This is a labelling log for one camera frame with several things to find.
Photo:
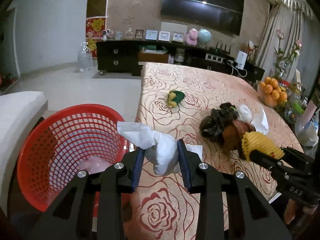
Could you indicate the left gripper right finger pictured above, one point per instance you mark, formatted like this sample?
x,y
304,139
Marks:
x,y
231,207

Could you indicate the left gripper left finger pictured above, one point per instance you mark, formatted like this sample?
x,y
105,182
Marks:
x,y
90,207

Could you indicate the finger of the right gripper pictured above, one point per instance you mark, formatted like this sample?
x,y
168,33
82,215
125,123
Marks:
x,y
264,160

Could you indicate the person's hand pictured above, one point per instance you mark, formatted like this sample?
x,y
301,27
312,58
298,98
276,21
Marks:
x,y
292,208

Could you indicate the clear plastic bag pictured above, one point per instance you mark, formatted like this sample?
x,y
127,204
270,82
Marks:
x,y
260,122

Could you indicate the rose pattern tablecloth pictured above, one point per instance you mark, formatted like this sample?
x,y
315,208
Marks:
x,y
161,206

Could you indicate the bowl of oranges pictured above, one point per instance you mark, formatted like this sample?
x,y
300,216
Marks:
x,y
272,93

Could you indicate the red plastic mesh basket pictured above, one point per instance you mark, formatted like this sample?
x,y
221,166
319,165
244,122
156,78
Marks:
x,y
52,152

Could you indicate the flower vase with roses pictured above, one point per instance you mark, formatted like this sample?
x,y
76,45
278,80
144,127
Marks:
x,y
284,61

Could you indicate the white router box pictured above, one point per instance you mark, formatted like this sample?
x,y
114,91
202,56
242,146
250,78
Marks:
x,y
241,59

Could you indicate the green yellow plush toy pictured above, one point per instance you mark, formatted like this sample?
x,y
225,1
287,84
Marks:
x,y
174,98

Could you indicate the white sofa cushion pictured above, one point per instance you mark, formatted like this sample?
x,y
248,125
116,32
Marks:
x,y
19,114

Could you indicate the light blue globe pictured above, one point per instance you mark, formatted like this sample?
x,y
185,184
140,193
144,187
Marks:
x,y
204,36

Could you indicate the pink plush pig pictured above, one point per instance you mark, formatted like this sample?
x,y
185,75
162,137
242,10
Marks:
x,y
191,37

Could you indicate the beige curtain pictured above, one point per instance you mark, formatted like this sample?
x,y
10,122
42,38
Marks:
x,y
285,25

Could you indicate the framed picture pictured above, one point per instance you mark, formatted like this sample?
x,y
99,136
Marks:
x,y
164,36
151,35
178,37

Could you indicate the black tv cabinet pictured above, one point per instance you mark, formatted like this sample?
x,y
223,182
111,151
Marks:
x,y
128,56

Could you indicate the wall mounted television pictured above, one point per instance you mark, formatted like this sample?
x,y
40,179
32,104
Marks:
x,y
222,15

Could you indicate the small dark photo frame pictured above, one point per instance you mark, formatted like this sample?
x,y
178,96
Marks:
x,y
139,34

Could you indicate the red yellow wall decoration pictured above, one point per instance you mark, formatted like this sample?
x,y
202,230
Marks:
x,y
94,32

